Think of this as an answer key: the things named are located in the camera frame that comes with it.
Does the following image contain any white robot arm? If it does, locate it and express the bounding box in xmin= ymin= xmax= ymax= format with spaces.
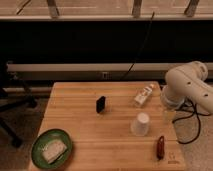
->
xmin=161 ymin=61 xmax=213 ymax=114

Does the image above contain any black eraser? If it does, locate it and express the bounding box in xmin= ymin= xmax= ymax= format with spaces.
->
xmin=96 ymin=96 xmax=106 ymax=113

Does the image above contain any thin black rod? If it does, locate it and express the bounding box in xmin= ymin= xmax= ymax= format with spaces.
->
xmin=119 ymin=11 xmax=155 ymax=80

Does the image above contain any white sponge on plate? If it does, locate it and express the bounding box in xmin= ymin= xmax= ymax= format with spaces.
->
xmin=42 ymin=139 xmax=67 ymax=164

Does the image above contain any green plate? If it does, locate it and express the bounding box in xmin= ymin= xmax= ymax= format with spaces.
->
xmin=31 ymin=129 xmax=73 ymax=170

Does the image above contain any brown red pocket knife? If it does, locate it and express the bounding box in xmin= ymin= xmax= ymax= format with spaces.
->
xmin=156 ymin=136 xmax=165 ymax=160

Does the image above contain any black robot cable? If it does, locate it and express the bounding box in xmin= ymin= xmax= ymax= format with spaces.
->
xmin=172 ymin=98 xmax=212 ymax=145

